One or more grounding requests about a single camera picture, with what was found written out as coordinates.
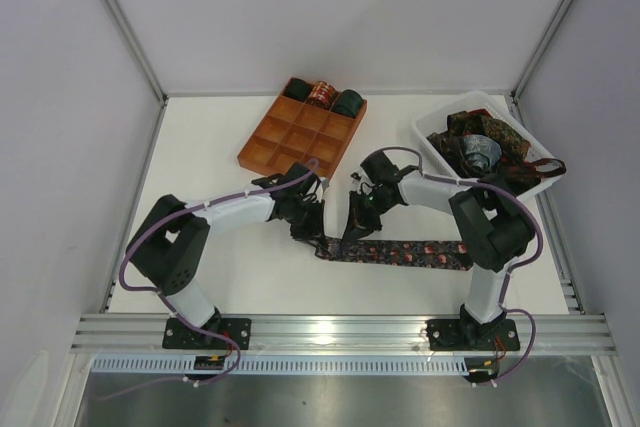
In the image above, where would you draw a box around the navy floral tie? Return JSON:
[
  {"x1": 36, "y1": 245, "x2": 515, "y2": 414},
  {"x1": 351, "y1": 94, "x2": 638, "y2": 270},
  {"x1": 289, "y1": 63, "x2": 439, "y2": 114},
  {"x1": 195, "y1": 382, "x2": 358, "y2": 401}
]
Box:
[{"x1": 315, "y1": 239, "x2": 473, "y2": 272}]

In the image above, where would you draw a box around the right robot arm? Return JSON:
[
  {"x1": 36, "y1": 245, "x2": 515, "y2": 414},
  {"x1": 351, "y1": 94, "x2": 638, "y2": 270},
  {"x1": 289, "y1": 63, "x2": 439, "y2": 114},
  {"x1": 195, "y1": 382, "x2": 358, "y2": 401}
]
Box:
[{"x1": 341, "y1": 148, "x2": 538, "y2": 348}]

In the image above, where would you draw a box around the pile of dark ties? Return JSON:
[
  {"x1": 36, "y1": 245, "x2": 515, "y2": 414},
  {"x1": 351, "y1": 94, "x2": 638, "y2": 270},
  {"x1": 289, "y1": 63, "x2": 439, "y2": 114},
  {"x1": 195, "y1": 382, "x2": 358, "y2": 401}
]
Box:
[{"x1": 427, "y1": 109, "x2": 566, "y2": 195}]

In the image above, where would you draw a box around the orange wooden divided tray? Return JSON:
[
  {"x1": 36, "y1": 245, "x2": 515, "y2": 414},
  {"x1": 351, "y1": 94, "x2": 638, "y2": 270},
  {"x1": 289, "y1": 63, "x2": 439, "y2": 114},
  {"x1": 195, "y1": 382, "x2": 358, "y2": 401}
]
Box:
[{"x1": 237, "y1": 84, "x2": 367, "y2": 179}]

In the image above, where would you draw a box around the red patterned rolled tie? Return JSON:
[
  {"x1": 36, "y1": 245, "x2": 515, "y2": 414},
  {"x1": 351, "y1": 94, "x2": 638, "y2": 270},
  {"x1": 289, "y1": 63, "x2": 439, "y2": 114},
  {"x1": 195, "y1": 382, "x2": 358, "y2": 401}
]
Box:
[{"x1": 305, "y1": 81, "x2": 339, "y2": 111}]

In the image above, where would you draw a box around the white plastic basket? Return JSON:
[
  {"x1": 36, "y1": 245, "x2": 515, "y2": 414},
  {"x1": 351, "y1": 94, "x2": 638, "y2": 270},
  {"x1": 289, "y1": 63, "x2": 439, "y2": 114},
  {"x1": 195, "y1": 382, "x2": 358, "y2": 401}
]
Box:
[{"x1": 411, "y1": 91, "x2": 567, "y2": 200}]

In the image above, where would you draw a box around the dark green rolled tie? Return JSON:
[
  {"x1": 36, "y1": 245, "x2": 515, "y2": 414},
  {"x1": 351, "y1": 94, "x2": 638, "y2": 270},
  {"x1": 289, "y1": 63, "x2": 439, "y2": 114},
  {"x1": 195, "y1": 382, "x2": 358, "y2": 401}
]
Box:
[{"x1": 282, "y1": 78, "x2": 314, "y2": 102}]

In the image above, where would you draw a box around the grey blue paisley tie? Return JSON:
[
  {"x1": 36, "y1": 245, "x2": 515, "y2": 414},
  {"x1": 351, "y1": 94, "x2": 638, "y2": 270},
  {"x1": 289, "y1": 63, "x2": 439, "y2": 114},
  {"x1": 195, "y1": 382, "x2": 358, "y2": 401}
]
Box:
[{"x1": 462, "y1": 134, "x2": 502, "y2": 172}]

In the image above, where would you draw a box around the aluminium rail frame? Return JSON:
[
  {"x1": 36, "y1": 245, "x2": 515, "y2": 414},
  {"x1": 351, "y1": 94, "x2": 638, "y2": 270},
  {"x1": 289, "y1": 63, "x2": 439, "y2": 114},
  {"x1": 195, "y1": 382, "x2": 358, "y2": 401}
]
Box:
[{"x1": 71, "y1": 314, "x2": 617, "y2": 377}]

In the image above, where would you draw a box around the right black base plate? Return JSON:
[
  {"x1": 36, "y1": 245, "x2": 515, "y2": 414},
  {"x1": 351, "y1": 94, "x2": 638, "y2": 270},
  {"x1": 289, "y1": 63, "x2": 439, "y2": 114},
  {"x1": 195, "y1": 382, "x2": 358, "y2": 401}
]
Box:
[{"x1": 426, "y1": 317, "x2": 521, "y2": 352}]

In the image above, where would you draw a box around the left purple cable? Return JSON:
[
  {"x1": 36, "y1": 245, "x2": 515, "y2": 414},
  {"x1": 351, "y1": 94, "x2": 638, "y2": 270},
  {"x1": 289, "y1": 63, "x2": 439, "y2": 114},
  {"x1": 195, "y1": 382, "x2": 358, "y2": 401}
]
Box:
[{"x1": 92, "y1": 157, "x2": 321, "y2": 401}]

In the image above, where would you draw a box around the purple cable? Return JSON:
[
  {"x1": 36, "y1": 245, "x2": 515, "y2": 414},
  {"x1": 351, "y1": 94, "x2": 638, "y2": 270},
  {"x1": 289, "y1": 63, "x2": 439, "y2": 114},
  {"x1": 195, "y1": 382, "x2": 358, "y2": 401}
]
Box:
[
  {"x1": 369, "y1": 147, "x2": 546, "y2": 388},
  {"x1": 92, "y1": 157, "x2": 321, "y2": 401}
]

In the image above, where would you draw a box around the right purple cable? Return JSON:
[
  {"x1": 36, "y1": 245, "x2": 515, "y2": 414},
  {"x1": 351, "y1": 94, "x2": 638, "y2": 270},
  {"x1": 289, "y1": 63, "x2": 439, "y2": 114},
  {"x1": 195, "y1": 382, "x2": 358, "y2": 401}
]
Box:
[{"x1": 369, "y1": 147, "x2": 546, "y2": 388}]

